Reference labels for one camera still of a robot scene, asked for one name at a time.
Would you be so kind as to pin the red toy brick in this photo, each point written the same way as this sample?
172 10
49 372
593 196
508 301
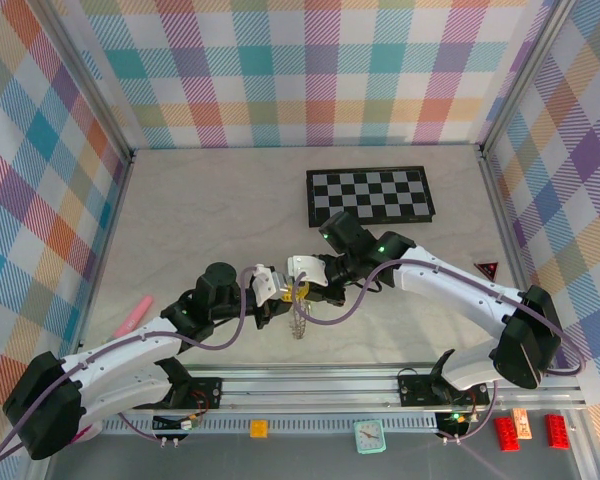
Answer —
558 431
508 434

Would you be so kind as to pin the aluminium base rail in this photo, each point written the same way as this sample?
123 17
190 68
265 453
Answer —
305 387

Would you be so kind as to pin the aluminium side rail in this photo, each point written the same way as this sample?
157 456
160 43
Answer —
513 250
105 250

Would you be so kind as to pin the black electronics board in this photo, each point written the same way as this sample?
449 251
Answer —
175 424
452 421

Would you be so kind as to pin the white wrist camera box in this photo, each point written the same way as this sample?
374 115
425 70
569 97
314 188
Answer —
267 285
307 270

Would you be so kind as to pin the black white chessboard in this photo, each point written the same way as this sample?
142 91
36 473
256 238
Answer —
375 195

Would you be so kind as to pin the mint green alarm clock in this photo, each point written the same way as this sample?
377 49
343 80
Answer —
369 436

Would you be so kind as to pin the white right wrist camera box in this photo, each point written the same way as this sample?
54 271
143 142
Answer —
307 270

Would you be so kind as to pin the small wooden printed block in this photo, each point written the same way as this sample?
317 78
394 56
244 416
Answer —
522 424

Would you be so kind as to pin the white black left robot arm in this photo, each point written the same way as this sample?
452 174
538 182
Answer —
120 390

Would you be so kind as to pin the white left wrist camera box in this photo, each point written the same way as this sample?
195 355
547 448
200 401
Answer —
267 285

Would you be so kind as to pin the pink round container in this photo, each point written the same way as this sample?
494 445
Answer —
85 433

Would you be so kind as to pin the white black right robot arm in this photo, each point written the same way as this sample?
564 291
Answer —
455 300

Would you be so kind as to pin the orange toy brick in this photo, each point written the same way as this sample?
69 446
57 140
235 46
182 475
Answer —
259 429

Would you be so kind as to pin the aluminium frame post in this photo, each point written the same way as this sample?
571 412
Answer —
91 85
526 75

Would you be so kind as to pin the red black triangle piece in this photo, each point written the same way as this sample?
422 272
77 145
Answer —
489 270

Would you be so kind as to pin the pink marker pen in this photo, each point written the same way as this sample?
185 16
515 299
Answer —
136 314

